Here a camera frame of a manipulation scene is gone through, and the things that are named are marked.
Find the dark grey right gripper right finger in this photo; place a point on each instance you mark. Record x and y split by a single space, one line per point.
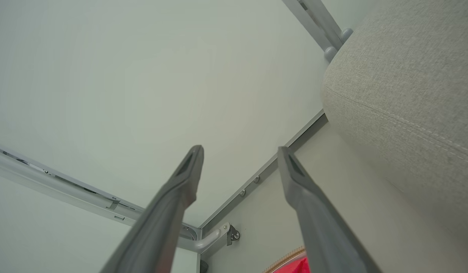
317 223

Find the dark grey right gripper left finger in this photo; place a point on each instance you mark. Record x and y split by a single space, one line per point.
169 212

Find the beige fabric sofa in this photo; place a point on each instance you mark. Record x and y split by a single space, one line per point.
408 94

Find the white laundry basket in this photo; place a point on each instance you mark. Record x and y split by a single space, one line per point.
283 259

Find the grey curved pipe bracket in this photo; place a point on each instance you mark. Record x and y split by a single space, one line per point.
215 237

